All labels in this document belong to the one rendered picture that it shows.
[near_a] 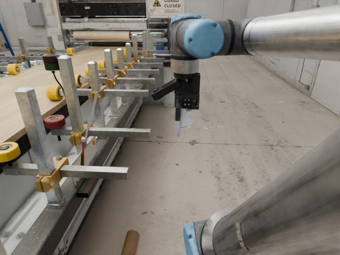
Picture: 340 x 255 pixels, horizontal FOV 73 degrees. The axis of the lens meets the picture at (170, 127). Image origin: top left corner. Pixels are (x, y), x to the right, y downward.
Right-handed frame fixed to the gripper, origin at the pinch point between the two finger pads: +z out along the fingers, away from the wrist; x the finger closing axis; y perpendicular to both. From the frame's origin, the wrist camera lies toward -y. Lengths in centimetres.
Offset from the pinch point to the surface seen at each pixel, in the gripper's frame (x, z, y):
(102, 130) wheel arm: 11.1, 7.7, -32.7
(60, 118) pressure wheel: 12, 3, -51
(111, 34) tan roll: 263, -13, -103
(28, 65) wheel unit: 141, 6, -151
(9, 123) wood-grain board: 7, 4, -71
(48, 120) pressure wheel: 9, 3, -55
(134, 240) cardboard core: 19, 86, -26
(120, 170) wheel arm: -13.2, 10.4, -18.5
